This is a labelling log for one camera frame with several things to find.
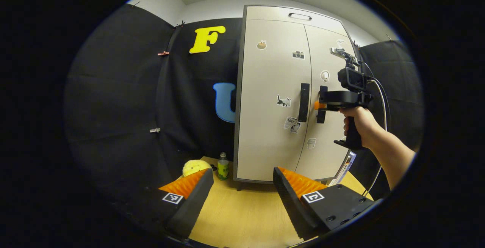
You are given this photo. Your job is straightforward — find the white booklet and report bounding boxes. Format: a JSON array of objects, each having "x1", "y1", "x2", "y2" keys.
[{"x1": 327, "y1": 151, "x2": 357, "y2": 187}]

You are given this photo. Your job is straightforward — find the yellow plush toy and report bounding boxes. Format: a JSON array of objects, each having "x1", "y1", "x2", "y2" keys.
[{"x1": 182, "y1": 159, "x2": 212, "y2": 177}]

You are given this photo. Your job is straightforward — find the white cable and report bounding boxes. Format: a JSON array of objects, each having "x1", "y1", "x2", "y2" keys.
[{"x1": 358, "y1": 61, "x2": 391, "y2": 197}]

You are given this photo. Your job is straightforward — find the white double-door shoe cabinet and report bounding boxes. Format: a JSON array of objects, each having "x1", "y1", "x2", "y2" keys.
[{"x1": 233, "y1": 5, "x2": 360, "y2": 191}]

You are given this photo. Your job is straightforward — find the white cabinet door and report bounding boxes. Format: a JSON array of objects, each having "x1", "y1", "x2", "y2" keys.
[
  {"x1": 236, "y1": 19, "x2": 313, "y2": 182},
  {"x1": 296, "y1": 24, "x2": 359, "y2": 181}
]

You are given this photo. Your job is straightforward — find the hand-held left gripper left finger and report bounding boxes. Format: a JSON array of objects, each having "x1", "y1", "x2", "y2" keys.
[{"x1": 113, "y1": 169, "x2": 214, "y2": 241}]

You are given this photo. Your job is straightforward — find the white cabinet drawer front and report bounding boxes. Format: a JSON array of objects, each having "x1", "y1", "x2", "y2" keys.
[{"x1": 246, "y1": 6, "x2": 347, "y2": 36}]

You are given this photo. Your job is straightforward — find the green label bottle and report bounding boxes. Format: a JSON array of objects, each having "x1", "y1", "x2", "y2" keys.
[{"x1": 217, "y1": 152, "x2": 230, "y2": 181}]

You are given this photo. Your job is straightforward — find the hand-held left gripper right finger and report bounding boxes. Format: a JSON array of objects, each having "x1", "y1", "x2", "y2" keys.
[{"x1": 273, "y1": 167, "x2": 383, "y2": 241}]

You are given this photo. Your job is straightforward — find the black backdrop cloth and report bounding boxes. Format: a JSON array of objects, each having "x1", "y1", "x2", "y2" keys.
[{"x1": 64, "y1": 3, "x2": 424, "y2": 212}]

